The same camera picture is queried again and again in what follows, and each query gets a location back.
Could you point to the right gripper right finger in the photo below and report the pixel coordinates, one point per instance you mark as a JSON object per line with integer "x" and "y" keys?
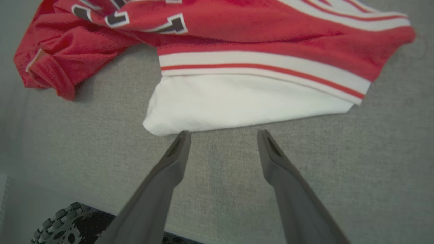
{"x": 298, "y": 210}

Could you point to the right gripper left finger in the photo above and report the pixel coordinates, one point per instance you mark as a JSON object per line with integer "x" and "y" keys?
{"x": 149, "y": 203}

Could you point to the red and white jersey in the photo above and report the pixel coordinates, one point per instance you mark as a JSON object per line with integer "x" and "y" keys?
{"x": 254, "y": 34}

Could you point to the black grey robot base wheel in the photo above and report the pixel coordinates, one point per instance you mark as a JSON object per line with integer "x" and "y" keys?
{"x": 81, "y": 225}

